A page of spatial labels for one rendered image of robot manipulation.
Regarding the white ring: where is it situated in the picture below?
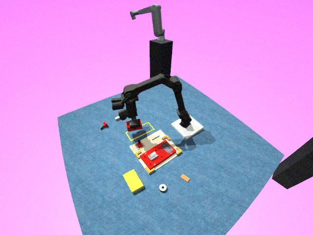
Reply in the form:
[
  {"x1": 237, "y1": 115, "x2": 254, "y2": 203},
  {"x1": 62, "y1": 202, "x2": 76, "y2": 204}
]
[{"x1": 159, "y1": 184, "x2": 167, "y2": 192}]

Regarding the yellow rectangular block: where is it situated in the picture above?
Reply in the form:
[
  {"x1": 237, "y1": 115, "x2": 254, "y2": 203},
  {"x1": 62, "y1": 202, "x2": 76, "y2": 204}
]
[{"x1": 123, "y1": 169, "x2": 144, "y2": 193}]

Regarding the small orange rectangular block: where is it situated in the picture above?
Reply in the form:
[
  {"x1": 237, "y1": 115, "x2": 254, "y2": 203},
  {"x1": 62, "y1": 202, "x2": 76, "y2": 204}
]
[{"x1": 181, "y1": 174, "x2": 190, "y2": 182}]

